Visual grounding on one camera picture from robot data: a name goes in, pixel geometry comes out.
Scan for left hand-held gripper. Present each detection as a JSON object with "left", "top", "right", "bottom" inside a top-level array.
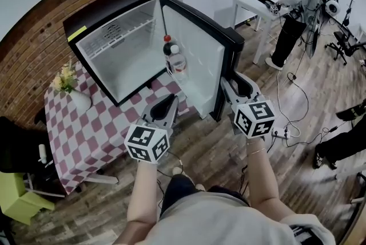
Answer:
[{"left": 124, "top": 94, "right": 180, "bottom": 165}]

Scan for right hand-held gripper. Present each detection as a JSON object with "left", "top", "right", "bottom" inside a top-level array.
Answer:
[{"left": 220, "top": 71, "right": 277, "bottom": 140}]

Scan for black fridge door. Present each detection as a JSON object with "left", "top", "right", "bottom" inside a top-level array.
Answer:
[{"left": 158, "top": 0, "right": 246, "bottom": 122}]

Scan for person's right forearm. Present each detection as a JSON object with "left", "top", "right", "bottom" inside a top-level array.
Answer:
[{"left": 245, "top": 136, "right": 296, "bottom": 219}]

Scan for person's left forearm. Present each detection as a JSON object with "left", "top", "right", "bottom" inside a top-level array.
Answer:
[{"left": 126, "top": 161, "right": 161, "bottom": 223}]

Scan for black mini fridge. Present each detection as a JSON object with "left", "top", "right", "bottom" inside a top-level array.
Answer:
[{"left": 62, "top": 0, "right": 177, "bottom": 108}]

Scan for clear white-capped bottle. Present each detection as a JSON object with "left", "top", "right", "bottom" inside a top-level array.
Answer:
[{"left": 168, "top": 45, "right": 189, "bottom": 86}]

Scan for white power strip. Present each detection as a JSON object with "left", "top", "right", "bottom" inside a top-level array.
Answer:
[{"left": 271, "top": 127, "right": 291, "bottom": 140}]

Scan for person's light shoe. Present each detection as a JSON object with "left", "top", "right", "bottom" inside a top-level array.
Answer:
[{"left": 172, "top": 166, "right": 191, "bottom": 179}]

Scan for dark red-capped bottle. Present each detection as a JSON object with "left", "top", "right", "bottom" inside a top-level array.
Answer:
[{"left": 162, "top": 34, "right": 173, "bottom": 67}]

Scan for person's dark shorts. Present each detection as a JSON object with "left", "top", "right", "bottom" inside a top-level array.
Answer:
[{"left": 159, "top": 173, "right": 250, "bottom": 218}]

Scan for white vase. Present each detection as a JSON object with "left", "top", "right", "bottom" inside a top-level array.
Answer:
[{"left": 69, "top": 89, "right": 93, "bottom": 113}]

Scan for red white checkered tablecloth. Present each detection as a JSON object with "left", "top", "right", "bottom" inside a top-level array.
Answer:
[{"left": 43, "top": 61, "right": 198, "bottom": 196}]

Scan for white desk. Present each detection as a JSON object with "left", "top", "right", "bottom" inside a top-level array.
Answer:
[{"left": 231, "top": 0, "right": 290, "bottom": 65}]

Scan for white table leg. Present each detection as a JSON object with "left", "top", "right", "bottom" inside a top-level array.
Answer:
[{"left": 82, "top": 173, "right": 120, "bottom": 185}]

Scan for yellow flower bunch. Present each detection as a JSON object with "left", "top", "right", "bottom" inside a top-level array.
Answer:
[{"left": 51, "top": 58, "right": 79, "bottom": 94}]

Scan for black office chair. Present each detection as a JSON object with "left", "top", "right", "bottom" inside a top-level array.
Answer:
[{"left": 324, "top": 30, "right": 366, "bottom": 65}]

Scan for person's grey shirt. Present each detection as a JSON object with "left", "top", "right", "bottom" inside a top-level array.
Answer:
[{"left": 113, "top": 191, "right": 337, "bottom": 245}]

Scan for black coat rack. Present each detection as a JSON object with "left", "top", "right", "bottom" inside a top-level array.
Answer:
[{"left": 341, "top": 0, "right": 359, "bottom": 27}]

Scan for green box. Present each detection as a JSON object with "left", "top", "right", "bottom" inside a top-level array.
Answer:
[{"left": 0, "top": 172, "right": 55, "bottom": 226}]

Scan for white floor cable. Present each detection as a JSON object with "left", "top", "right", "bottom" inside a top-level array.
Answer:
[{"left": 275, "top": 70, "right": 310, "bottom": 136}]

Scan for white wire fridge shelf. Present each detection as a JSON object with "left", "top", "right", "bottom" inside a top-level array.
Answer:
[{"left": 85, "top": 18, "right": 157, "bottom": 61}]

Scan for black floor cable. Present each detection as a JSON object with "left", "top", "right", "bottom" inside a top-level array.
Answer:
[{"left": 267, "top": 126, "right": 340, "bottom": 153}]

